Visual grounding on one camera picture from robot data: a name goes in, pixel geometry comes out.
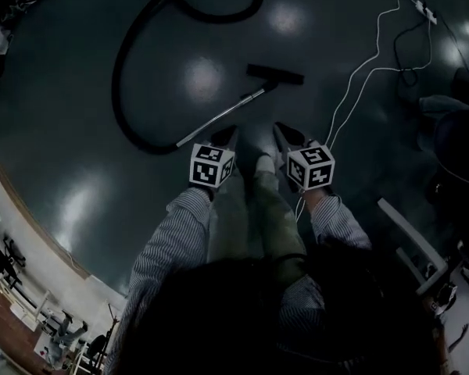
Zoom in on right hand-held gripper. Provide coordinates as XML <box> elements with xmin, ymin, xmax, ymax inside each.
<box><xmin>273</xmin><ymin>122</ymin><xmax>336</xmax><ymax>194</ymax></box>

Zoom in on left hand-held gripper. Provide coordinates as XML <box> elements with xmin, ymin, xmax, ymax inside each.
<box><xmin>188</xmin><ymin>125</ymin><xmax>240</xmax><ymax>190</ymax></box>

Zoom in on silver vacuum cleaner wand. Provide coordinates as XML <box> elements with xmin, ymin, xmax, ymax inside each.
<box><xmin>176</xmin><ymin>87</ymin><xmax>267</xmax><ymax>148</ymax></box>

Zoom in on black floor nozzle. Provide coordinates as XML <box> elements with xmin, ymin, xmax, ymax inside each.
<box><xmin>245</xmin><ymin>63</ymin><xmax>306</xmax><ymax>94</ymax></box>

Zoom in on person's right forearm striped sleeve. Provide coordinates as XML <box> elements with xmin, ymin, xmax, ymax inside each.
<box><xmin>303</xmin><ymin>187</ymin><xmax>373</xmax><ymax>252</ymax></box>

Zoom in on person's left forearm striped sleeve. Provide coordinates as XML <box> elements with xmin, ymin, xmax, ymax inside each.
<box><xmin>125</xmin><ymin>185</ymin><xmax>215</xmax><ymax>312</ymax></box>

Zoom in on person's right leg green trousers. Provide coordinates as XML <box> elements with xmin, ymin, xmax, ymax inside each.
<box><xmin>253</xmin><ymin>152</ymin><xmax>309</xmax><ymax>275</ymax></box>

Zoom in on person's leg green trousers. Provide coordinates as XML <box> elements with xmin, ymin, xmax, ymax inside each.
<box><xmin>206</xmin><ymin>152</ymin><xmax>261</xmax><ymax>267</ymax></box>
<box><xmin>253</xmin><ymin>152</ymin><xmax>309</xmax><ymax>275</ymax></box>

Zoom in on person's left leg green trousers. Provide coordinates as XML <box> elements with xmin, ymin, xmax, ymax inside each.
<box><xmin>206</xmin><ymin>152</ymin><xmax>261</xmax><ymax>267</ymax></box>

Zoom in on person's striped shirt torso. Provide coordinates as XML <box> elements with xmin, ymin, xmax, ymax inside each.
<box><xmin>276</xmin><ymin>274</ymin><xmax>328</xmax><ymax>334</ymax></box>

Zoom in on white power strip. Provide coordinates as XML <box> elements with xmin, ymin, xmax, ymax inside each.
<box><xmin>414</xmin><ymin>0</ymin><xmax>439</xmax><ymax>26</ymax></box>

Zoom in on dark coat stand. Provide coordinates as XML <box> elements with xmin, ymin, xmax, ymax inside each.
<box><xmin>104</xmin><ymin>302</ymin><xmax>121</xmax><ymax>361</ymax></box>

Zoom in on black office chair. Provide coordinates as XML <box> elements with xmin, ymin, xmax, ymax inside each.
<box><xmin>86</xmin><ymin>333</ymin><xmax>108</xmax><ymax>369</ymax></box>

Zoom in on pile of dark bags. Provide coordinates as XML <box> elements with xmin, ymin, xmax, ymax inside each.
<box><xmin>0</xmin><ymin>0</ymin><xmax>55</xmax><ymax>60</ymax></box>

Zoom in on black vacuum hose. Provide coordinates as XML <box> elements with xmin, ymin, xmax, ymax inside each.
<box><xmin>110</xmin><ymin>0</ymin><xmax>265</xmax><ymax>155</ymax></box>

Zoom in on long white cable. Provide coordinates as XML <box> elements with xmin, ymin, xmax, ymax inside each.
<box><xmin>295</xmin><ymin>0</ymin><xmax>433</xmax><ymax>222</ymax></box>

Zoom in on looped black cable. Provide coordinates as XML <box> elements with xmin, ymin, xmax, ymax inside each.
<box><xmin>392</xmin><ymin>12</ymin><xmax>434</xmax><ymax>87</ymax></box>

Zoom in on white metal frame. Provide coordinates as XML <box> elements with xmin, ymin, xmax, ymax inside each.
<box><xmin>376</xmin><ymin>197</ymin><xmax>449</xmax><ymax>297</ymax></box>

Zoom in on straight black cable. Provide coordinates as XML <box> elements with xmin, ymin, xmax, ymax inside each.
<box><xmin>401</xmin><ymin>0</ymin><xmax>469</xmax><ymax>81</ymax></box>

